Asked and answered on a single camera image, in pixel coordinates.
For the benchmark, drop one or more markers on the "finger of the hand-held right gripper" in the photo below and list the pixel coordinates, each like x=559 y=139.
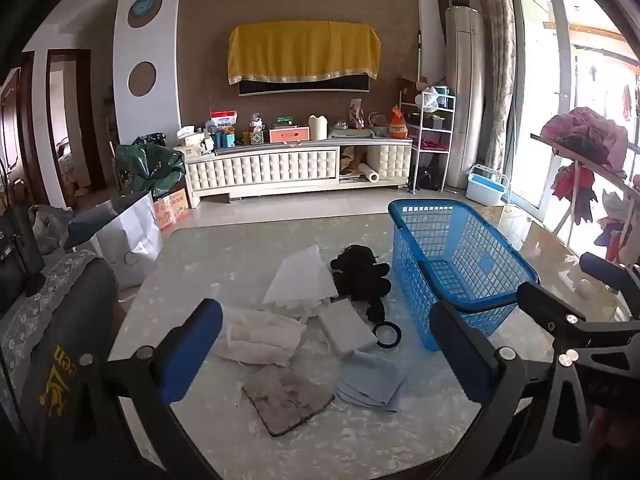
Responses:
x=550 y=307
x=602 y=270

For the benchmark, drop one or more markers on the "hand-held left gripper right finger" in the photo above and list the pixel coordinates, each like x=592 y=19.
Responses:
x=460 y=360

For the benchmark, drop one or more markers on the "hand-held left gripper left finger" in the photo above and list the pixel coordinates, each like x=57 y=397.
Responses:
x=192 y=350

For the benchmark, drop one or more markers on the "white gauze cloth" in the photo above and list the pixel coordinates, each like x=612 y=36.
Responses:
x=260 y=335

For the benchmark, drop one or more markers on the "blue plastic basket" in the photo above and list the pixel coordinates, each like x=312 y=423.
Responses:
x=415 y=280

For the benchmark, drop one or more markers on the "light blue cloth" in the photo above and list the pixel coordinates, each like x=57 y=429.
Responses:
x=370 y=382

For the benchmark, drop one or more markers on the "grey rag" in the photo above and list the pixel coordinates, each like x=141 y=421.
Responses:
x=287 y=400

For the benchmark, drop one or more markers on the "red hanging clothes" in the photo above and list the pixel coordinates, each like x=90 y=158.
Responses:
x=575 y=190

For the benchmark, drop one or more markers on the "black tape roll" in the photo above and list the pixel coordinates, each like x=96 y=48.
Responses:
x=376 y=340

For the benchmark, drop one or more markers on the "wooden clothes drying rack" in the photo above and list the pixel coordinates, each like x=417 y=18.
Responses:
x=600 y=167

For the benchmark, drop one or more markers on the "crumpled clear plastic bag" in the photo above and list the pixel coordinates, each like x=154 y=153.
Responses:
x=295 y=312

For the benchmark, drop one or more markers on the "black chair cover yellow print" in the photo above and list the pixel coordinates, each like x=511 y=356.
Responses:
x=70 y=320

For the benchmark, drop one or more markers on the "white paper bag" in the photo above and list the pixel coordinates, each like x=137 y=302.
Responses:
x=130 y=240

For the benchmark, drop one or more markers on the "black cloth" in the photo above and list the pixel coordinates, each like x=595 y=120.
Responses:
x=357 y=275

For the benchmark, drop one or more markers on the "light blue plastic box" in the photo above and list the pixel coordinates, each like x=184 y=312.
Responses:
x=485 y=187

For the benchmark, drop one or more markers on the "pink garment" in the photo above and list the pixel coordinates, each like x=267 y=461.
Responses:
x=585 y=130

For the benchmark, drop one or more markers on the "printed cardboard box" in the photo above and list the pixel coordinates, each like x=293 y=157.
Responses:
x=172 y=207

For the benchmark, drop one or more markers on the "grey lace chair cloth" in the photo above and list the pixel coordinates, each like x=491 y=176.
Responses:
x=30 y=310

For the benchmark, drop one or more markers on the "black bag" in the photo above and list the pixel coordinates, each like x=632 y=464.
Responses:
x=427 y=179

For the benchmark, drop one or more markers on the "green plastic bag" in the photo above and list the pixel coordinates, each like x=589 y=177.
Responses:
x=150 y=170

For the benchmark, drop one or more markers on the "grey plastic bag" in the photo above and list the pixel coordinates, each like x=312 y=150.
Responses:
x=50 y=227

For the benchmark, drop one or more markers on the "cream tufted television cabinet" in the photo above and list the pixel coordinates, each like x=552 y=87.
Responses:
x=260 y=170

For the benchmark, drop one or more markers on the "paper towel roll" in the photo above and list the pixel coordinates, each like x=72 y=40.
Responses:
x=370 y=172

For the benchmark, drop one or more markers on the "white metal shelf rack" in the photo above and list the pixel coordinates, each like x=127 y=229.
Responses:
x=430 y=132

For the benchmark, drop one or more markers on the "white tissue box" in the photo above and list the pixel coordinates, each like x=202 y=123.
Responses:
x=190 y=137

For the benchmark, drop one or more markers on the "white standing air conditioner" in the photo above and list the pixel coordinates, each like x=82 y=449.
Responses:
x=465 y=100

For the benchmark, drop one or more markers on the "red and white box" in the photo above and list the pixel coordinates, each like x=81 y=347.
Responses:
x=223 y=119

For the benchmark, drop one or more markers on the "orange drawer box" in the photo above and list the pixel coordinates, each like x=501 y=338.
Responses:
x=289 y=135

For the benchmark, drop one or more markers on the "patterned beige curtain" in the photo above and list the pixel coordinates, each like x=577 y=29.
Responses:
x=495 y=60

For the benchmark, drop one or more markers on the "orange plastic bag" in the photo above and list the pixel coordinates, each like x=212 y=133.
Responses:
x=398 y=125

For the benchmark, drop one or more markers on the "white plastic bag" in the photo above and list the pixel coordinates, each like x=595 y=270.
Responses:
x=427 y=99

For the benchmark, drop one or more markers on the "cream plastic canister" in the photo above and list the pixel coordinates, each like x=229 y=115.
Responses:
x=317 y=127

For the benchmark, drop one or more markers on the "brown wooden door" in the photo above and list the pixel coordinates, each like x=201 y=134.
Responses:
x=12 y=125

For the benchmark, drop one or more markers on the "yellow television cover cloth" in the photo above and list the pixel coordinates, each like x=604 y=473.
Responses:
x=300 y=50

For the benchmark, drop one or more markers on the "round brown wall disc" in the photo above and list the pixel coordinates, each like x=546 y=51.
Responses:
x=142 y=79

